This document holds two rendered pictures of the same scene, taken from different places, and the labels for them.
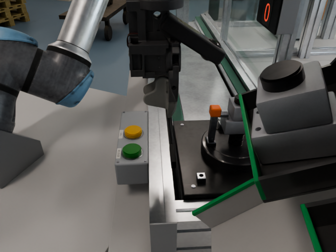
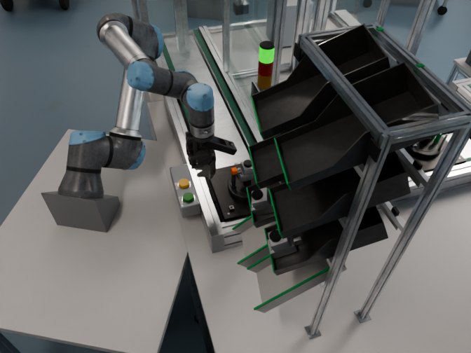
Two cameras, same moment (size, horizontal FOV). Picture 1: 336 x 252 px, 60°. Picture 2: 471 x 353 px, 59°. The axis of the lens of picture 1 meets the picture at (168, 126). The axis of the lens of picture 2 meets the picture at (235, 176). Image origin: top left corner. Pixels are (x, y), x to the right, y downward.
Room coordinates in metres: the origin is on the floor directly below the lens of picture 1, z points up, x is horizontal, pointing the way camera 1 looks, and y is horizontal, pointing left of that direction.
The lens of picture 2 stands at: (-0.48, 0.15, 2.10)
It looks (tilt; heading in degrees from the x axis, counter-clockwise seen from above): 47 degrees down; 345
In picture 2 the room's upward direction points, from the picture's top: 1 degrees clockwise
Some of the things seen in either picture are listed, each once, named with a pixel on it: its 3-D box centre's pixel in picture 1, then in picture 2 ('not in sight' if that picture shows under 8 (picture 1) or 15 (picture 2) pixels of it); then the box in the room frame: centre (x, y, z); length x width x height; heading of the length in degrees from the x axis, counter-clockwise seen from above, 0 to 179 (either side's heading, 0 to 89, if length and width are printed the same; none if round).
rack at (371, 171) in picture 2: not in sight; (338, 202); (0.13, -0.29, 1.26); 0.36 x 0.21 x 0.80; 4
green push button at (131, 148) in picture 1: (132, 152); (188, 197); (0.48, 0.08, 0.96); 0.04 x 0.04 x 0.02
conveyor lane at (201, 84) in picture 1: (215, 103); (229, 143); (0.78, -0.14, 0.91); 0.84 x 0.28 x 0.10; 4
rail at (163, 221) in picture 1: (157, 108); (189, 155); (0.74, 0.03, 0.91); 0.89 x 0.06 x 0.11; 4
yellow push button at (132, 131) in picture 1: (133, 133); (183, 183); (0.55, 0.08, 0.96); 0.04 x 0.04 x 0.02
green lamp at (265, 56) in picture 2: not in sight; (266, 52); (0.68, -0.25, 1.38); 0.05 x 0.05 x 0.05
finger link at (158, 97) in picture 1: (159, 99); (205, 173); (0.45, 0.01, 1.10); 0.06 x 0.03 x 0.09; 94
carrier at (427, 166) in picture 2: not in sight; (425, 138); (0.53, -0.88, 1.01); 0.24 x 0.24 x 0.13; 4
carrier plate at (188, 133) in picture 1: (233, 153); (247, 188); (0.48, -0.14, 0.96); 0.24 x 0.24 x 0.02; 4
